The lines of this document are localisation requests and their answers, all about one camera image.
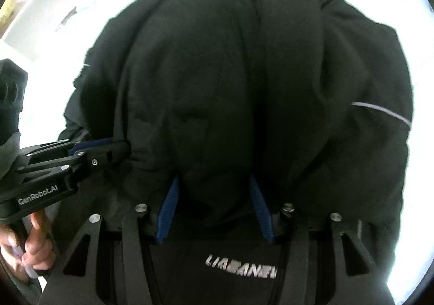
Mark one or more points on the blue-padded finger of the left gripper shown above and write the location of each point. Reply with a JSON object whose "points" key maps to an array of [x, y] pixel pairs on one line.
{"points": [[100, 153]]}

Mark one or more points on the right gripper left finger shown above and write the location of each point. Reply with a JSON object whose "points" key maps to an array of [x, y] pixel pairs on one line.
{"points": [[112, 264]]}

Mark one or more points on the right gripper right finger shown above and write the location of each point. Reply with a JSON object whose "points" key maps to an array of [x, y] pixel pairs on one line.
{"points": [[320, 262]]}

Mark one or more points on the black track jacket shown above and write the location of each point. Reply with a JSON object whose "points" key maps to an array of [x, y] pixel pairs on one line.
{"points": [[310, 99]]}

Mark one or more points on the person's left hand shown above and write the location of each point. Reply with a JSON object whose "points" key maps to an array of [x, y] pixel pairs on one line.
{"points": [[39, 252]]}

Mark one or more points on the white bookshelf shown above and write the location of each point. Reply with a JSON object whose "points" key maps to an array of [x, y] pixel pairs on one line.
{"points": [[38, 21]]}

